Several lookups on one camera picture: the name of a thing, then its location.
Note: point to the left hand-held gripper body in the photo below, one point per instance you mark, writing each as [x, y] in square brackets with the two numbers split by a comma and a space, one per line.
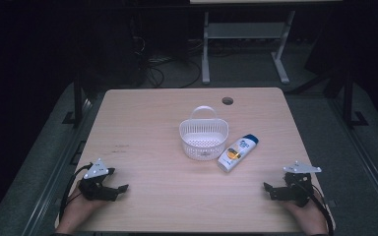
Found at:
[95, 191]

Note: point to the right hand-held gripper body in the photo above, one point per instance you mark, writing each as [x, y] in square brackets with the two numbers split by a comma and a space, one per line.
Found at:
[296, 188]

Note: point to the person's right hand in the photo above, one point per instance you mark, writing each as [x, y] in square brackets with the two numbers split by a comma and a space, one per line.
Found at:
[308, 216]

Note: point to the white shampoo bottle blue cap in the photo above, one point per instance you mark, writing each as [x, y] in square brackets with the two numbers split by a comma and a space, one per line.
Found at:
[236, 154]

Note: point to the black metal stand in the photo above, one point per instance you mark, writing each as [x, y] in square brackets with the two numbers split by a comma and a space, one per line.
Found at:
[348, 101]
[77, 105]

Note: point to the white plastic basket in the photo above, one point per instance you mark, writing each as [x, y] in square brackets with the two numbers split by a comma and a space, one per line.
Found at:
[204, 137]

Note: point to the aluminium floor rail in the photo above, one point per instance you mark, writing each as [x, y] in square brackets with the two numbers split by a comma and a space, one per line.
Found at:
[370, 164]
[50, 183]

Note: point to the white metal-frame desk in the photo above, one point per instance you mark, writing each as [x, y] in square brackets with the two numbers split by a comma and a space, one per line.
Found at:
[242, 31]

